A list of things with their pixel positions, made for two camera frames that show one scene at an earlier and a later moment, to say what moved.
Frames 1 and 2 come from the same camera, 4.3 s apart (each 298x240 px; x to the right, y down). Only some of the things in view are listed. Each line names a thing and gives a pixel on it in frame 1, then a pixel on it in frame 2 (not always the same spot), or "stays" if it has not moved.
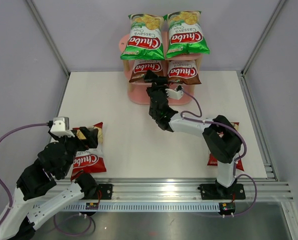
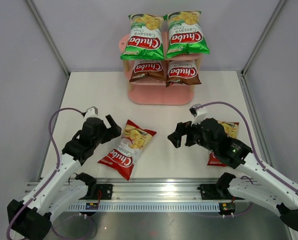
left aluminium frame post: (32, 5) stays
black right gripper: (151, 77) -> (183, 128)
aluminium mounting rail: (257, 188) stays
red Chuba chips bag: (89, 160) -> (123, 157)
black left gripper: (91, 138) -> (112, 132)
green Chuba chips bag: (146, 40) stays
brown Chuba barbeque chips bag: (183, 72) stays
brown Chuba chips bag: (141, 67) stays
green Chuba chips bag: (186, 34) stays
